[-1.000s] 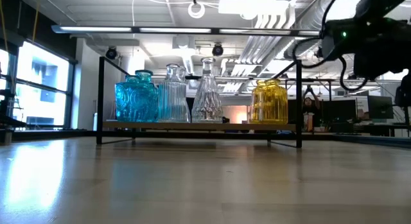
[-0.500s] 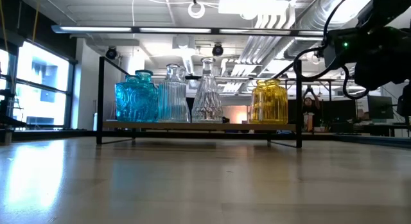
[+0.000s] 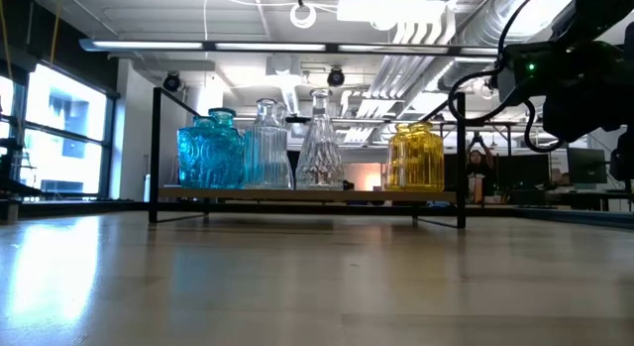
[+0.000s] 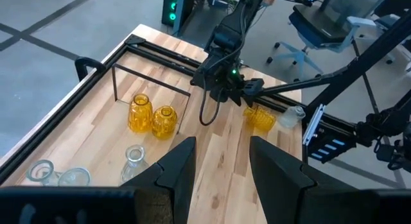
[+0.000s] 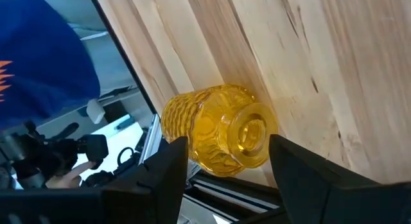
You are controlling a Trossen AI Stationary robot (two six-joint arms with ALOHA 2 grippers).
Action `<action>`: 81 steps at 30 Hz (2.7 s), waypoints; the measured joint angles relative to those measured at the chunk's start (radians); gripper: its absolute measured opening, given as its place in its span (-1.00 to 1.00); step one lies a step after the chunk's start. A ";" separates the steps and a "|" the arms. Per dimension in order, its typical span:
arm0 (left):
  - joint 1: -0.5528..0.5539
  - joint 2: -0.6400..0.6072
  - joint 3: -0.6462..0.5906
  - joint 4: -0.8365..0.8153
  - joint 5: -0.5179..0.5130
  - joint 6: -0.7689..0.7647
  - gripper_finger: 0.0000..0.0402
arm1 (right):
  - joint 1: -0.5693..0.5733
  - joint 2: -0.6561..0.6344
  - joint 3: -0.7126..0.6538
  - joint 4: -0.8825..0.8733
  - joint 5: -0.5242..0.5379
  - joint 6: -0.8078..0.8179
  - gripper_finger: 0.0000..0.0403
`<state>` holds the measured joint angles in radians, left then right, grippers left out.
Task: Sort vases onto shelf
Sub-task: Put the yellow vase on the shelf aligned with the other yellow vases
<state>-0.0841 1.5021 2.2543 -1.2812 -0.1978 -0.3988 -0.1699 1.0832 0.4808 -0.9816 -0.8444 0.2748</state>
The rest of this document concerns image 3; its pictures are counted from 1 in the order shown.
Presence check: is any black round spotlight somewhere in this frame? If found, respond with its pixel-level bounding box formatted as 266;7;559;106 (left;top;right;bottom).
326;66;346;88
162;71;182;93

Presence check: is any black equipment stand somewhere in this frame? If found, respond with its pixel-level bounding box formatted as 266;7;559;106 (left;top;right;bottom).
0;136;56;226

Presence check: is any large window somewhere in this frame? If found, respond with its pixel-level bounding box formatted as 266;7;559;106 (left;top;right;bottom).
0;62;119;202

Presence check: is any orange white container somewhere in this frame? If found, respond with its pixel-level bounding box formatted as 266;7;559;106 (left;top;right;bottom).
469;173;486;204

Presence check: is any black computer monitor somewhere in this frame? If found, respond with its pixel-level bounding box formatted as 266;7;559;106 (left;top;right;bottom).
443;153;460;191
494;153;552;194
567;147;608;185

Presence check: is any yellow ribbed wide-mouth vase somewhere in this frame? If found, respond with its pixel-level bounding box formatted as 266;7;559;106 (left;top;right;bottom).
393;120;446;192

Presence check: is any white ring pendant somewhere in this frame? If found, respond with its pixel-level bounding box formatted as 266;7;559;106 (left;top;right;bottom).
289;1;318;30

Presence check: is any long linear ceiling light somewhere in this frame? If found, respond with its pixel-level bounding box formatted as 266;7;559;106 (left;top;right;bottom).
78;37;501;59

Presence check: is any white ceiling light panel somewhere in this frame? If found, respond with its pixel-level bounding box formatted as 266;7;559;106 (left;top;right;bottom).
336;0;450;25

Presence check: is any black aluminium table frame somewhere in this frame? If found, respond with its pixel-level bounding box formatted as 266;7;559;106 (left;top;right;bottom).
0;199;634;232

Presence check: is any clear ribbed glass vase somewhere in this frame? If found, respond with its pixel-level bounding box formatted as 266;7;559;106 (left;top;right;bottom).
242;97;294;190

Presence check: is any silver ventilation duct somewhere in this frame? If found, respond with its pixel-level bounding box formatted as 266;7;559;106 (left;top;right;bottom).
435;0;576;93

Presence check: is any clear conical glass vase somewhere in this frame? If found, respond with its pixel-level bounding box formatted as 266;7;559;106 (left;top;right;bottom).
295;87;346;191

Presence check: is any office desk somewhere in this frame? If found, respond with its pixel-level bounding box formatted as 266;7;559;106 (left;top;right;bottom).
544;185;634;212

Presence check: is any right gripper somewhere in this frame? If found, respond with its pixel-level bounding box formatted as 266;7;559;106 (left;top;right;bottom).
541;37;634;183

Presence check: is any teal embossed glass vase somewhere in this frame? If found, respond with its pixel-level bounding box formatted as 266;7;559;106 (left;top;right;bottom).
176;115;234;190

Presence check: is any wooden shelf black metal frame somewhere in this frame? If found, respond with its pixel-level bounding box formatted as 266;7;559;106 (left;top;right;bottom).
148;86;467;229

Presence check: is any yellow hanging strap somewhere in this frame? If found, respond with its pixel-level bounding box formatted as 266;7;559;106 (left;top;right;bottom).
48;2;62;65

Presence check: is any person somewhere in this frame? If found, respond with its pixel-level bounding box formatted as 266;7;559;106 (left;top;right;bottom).
465;132;496;204

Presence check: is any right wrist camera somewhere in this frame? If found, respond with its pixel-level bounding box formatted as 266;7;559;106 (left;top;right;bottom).
496;41;547;108

